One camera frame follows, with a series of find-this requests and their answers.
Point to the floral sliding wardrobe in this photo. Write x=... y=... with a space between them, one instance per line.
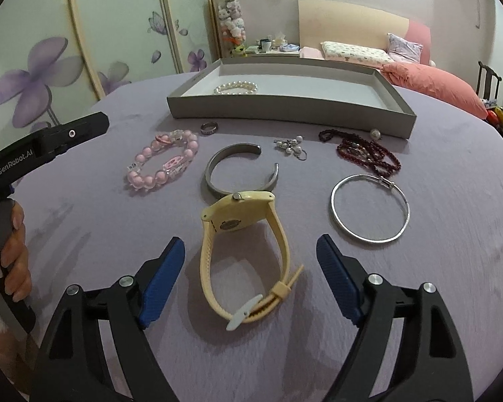
x=46 y=50

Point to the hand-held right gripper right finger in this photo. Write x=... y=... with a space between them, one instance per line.
x=337 y=278

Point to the thin silver bangle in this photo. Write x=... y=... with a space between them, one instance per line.
x=387 y=183

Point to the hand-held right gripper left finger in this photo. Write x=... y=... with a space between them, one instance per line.
x=163 y=278

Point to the person's left hand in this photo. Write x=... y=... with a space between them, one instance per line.
x=19 y=259

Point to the silver cuff bangle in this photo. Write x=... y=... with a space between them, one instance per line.
x=211 y=176

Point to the single white pearl earring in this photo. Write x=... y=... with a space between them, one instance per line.
x=375 y=134

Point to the pink duvet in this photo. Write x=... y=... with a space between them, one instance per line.
x=436 y=83

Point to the blue folded cloth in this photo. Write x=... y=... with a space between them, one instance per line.
x=291 y=47

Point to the white mug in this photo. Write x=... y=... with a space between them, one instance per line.
x=266 y=45

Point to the pearl drop earrings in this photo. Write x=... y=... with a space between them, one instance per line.
x=293 y=144

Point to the small purple print pillow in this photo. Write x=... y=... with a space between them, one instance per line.
x=402 y=46

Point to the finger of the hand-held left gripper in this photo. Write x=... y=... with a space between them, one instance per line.
x=79 y=127

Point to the dark wooden chair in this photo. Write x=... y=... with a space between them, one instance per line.
x=482 y=79

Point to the plush toy display tube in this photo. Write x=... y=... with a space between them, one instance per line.
x=230 y=16

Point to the yellow bangle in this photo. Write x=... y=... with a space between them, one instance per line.
x=239 y=213

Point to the pink white nightstand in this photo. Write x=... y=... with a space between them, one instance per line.
x=255 y=53

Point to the white patterned pillow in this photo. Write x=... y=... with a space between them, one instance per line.
x=352 y=52

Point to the beige pink headboard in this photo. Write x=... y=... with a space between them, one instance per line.
x=339 y=21

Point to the grey cardboard tray box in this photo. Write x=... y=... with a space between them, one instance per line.
x=276 y=117

